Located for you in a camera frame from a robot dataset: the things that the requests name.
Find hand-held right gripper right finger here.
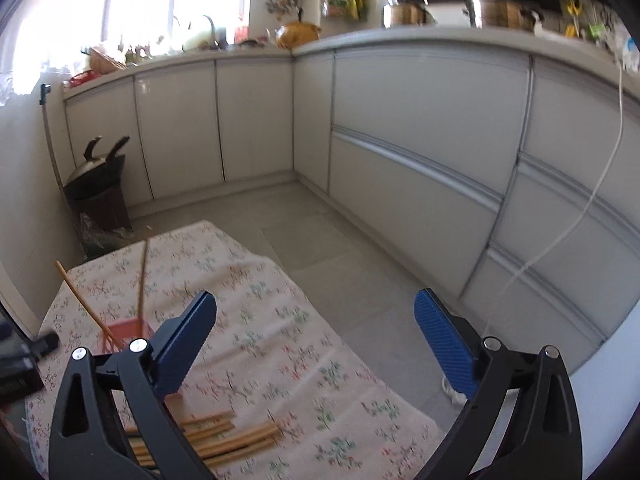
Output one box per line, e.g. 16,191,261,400
414,287,583,480

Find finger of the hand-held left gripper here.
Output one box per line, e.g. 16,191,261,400
22,329,61,361

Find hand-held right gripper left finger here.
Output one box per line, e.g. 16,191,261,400
47,290,218,480

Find wooden chopstick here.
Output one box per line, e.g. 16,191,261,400
136,240,150,322
55,260,118,350

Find pink perforated basket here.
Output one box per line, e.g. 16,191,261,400
99,316,185,418

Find bunch of wooden chopsticks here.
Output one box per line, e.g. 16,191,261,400
122,409,283,473

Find floral tablecloth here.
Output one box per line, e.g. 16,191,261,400
25,220,446,480

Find bag of green vegetables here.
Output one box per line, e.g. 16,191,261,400
80,212,137,261

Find black wok with lid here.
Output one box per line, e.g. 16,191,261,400
66,135,132,197

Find white kitchen cabinets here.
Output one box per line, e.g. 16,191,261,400
62,27,640,376

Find wicker basket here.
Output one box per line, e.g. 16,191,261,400
89,46,127,74

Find orange kettle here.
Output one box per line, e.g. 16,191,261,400
276,7,322,51

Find small steel pot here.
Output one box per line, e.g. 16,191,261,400
383,0,437,29

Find large steel pot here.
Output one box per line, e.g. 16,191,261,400
462,0,544,35

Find kitchen window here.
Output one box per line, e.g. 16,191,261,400
15,0,251,77

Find yellow snack packets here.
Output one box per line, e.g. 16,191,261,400
324,0,369,22

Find grey wall pipe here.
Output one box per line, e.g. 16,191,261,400
39,83,69,192

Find white cable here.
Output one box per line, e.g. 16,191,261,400
442,40,627,406

